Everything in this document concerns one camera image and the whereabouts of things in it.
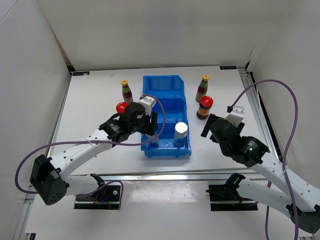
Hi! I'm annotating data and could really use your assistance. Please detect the red-lid sauce jar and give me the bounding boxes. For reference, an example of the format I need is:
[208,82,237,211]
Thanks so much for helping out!
[196,95,214,120]
[115,102,128,114]

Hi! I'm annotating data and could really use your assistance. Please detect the silver can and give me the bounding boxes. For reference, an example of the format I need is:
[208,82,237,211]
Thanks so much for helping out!
[145,133,159,148]
[173,122,188,147]

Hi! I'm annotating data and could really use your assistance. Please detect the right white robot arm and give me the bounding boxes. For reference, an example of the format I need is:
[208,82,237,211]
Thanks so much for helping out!
[201,114,320,234]

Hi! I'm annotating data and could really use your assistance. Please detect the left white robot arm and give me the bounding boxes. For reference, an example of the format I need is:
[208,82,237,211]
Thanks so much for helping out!
[30,96,158,206]

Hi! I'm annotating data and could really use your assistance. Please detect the left tall sauce bottle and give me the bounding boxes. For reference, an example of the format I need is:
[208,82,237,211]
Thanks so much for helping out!
[121,79,133,105]

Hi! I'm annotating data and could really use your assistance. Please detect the tall sauce bottle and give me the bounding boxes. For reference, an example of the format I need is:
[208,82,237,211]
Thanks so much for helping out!
[195,74,210,103]
[121,79,133,105]

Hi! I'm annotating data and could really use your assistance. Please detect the right tall sauce bottle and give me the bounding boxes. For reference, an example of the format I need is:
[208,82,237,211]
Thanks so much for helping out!
[195,74,210,103]

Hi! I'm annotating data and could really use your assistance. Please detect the blue three-compartment plastic bin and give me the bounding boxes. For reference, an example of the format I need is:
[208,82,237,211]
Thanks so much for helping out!
[141,75,192,158]

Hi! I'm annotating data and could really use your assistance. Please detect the right black corner label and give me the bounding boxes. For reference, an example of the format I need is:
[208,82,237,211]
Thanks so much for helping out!
[219,65,237,70]

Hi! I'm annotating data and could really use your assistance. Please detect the black corner label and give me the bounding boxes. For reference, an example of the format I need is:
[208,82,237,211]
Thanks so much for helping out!
[219,65,237,70]
[72,71,90,76]

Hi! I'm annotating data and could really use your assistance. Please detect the left black corner label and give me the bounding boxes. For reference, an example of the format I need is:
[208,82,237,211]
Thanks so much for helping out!
[72,71,90,76]

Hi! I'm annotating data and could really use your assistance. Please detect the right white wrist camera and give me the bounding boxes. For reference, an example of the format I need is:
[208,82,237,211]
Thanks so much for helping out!
[224,105,245,127]

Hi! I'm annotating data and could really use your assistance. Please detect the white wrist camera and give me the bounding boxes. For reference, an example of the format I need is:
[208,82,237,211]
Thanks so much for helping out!
[138,95,157,116]
[224,105,245,127]

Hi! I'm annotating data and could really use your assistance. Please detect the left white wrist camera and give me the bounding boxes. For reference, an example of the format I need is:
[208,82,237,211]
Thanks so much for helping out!
[138,95,157,116]

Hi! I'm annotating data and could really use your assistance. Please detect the right aluminium rail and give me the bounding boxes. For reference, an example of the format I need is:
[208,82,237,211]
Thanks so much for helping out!
[237,67,285,161]

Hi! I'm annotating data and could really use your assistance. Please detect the aluminium rail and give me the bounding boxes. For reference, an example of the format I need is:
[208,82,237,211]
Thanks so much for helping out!
[237,67,285,161]
[69,167,278,183]

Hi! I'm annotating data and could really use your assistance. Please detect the front aluminium rail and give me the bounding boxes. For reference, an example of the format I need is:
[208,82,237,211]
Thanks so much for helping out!
[69,167,278,183]

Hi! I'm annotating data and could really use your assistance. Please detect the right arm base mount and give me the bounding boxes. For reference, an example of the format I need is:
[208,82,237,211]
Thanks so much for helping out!
[206,184,258,212]

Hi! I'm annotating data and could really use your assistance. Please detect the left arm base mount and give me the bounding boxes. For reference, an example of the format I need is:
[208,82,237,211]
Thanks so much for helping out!
[73,178,124,210]

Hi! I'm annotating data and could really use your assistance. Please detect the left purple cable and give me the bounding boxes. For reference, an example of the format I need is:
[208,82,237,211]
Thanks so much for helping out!
[14,93,167,195]

